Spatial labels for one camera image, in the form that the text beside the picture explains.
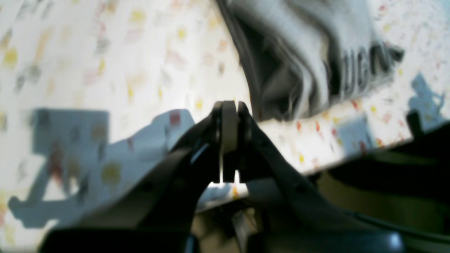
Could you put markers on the left gripper white right finger image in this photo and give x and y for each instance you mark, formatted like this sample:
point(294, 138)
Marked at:
point(295, 217)

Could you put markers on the left gripper white left finger image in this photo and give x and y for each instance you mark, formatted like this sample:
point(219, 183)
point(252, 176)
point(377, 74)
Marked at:
point(156, 215)

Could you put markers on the grey T-shirt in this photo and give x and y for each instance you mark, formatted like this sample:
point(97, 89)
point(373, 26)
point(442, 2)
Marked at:
point(300, 57)

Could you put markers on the terrazzo patterned tablecloth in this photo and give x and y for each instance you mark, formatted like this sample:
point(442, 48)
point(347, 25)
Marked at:
point(76, 74)

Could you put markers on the black table clamp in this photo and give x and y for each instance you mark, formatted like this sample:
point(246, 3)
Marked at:
point(414, 124)

